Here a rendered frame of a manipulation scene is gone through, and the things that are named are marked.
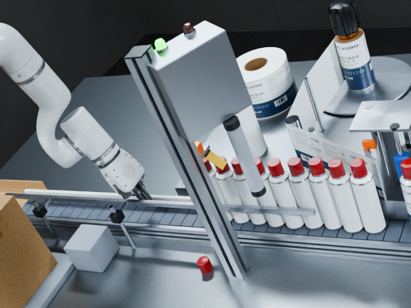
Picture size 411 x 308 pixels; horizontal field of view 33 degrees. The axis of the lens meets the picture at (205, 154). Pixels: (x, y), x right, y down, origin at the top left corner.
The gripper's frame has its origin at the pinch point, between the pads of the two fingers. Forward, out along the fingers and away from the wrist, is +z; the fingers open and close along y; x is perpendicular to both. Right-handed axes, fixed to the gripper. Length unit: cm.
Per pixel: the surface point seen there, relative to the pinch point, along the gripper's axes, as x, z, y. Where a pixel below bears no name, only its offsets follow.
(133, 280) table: 0.6, 11.8, -21.3
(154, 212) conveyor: 1.5, 6.2, 0.0
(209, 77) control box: -58, -28, -10
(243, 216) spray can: -28.8, 14.4, -1.8
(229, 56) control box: -62, -28, -6
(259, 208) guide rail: -37.9, 11.7, -4.2
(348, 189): -62, 15, -2
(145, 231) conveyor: 3.1, 7.8, -5.5
